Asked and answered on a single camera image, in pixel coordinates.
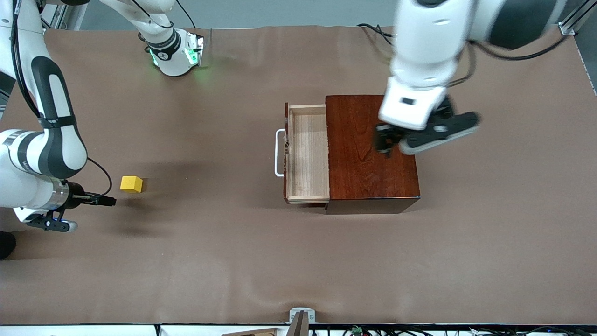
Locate dark brown wooden cabinet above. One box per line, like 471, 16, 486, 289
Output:
325, 94, 421, 215

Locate black rounded object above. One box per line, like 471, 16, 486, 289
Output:
0, 231, 17, 260

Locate grey metal mount bracket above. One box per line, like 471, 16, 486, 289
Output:
285, 307, 316, 336

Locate brown table cover sheet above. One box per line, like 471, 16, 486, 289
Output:
0, 24, 597, 326

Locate black left base cables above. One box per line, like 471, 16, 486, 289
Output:
357, 22, 398, 48

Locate wooden drawer with white handle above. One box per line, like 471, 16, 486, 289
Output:
274, 103, 331, 205

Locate yellow block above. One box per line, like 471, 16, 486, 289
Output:
120, 175, 144, 194

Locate aluminium frame profile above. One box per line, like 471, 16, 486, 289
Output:
559, 0, 597, 35

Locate black right base cable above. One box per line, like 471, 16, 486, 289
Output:
175, 0, 196, 29

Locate light wooden board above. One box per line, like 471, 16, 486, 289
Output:
222, 328, 279, 336

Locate grey vertical frame post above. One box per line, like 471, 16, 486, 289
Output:
46, 0, 89, 31

